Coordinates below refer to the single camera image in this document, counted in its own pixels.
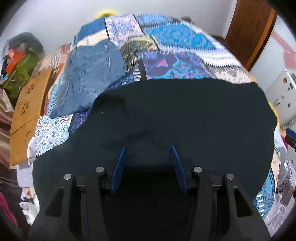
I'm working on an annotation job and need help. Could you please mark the black pants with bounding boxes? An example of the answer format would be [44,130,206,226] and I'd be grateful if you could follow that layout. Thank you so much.
[28,78,277,240]

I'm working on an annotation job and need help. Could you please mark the white metal panel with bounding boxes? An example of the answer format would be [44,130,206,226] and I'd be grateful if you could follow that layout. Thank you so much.
[265,69,295,127]

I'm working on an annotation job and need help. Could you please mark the folded blue jeans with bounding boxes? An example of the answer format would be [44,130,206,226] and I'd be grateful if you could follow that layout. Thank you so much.
[50,39,126,118]

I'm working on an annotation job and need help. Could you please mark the wooden lap desk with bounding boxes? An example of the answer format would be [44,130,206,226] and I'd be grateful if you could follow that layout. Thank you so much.
[10,67,54,166]

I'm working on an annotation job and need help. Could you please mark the wooden door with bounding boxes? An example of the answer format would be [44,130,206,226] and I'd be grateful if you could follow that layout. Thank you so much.
[225,0,277,70]

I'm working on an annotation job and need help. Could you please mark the green patterned bag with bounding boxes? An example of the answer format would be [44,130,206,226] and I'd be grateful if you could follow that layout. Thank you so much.
[3,52,39,101]

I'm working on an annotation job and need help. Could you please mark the grey plush pillow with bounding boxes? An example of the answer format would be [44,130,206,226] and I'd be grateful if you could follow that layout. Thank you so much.
[8,32,44,54]

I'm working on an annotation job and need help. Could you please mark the orange box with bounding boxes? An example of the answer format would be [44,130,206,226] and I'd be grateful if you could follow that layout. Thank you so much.
[6,49,25,75]

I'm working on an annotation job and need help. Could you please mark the yellow round object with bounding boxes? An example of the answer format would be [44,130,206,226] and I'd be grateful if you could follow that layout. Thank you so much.
[95,9,118,19]

